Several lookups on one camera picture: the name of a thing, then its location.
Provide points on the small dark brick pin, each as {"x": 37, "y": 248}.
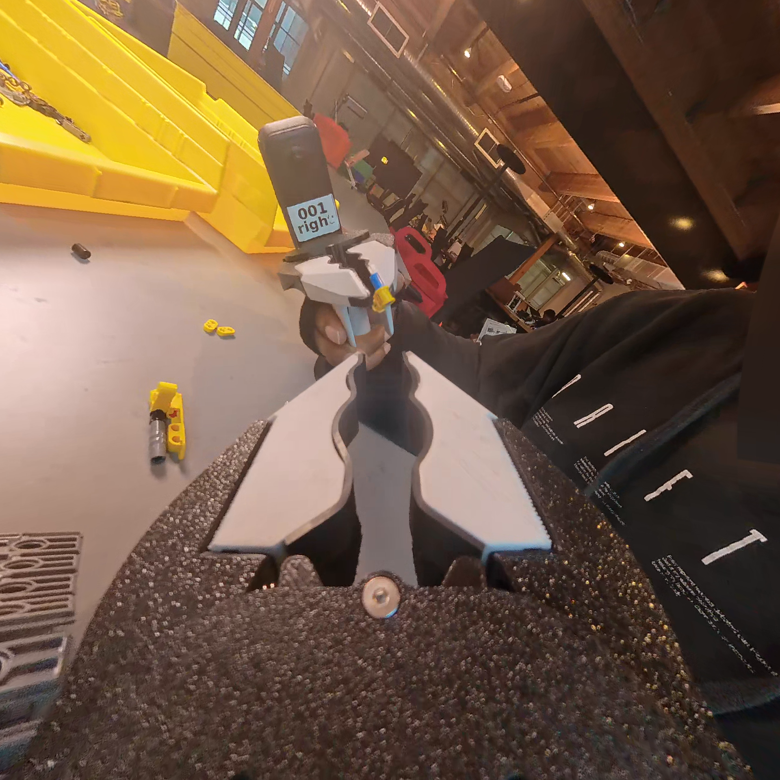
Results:
{"x": 81, "y": 251}

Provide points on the yellow plastic bin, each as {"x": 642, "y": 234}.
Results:
{"x": 244, "y": 183}
{"x": 110, "y": 134}

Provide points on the yellow grey bricks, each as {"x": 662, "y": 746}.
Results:
{"x": 37, "y": 104}

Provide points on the small yellow brick connector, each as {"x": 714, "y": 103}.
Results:
{"x": 384, "y": 297}

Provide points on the yellow brick piece grey axle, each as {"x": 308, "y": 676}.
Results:
{"x": 168, "y": 421}

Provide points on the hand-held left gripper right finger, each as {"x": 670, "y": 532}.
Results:
{"x": 482, "y": 482}

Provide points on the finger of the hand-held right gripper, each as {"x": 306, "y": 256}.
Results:
{"x": 388, "y": 262}
{"x": 327, "y": 287}

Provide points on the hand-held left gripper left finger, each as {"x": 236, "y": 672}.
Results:
{"x": 287, "y": 482}

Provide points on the person's right forearm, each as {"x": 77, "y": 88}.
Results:
{"x": 549, "y": 354}

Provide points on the person's right hand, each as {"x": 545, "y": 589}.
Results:
{"x": 332, "y": 335}

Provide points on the grey desk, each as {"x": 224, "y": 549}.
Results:
{"x": 85, "y": 402}

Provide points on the yellow tracked brick vehicle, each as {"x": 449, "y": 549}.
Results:
{"x": 31, "y": 634}

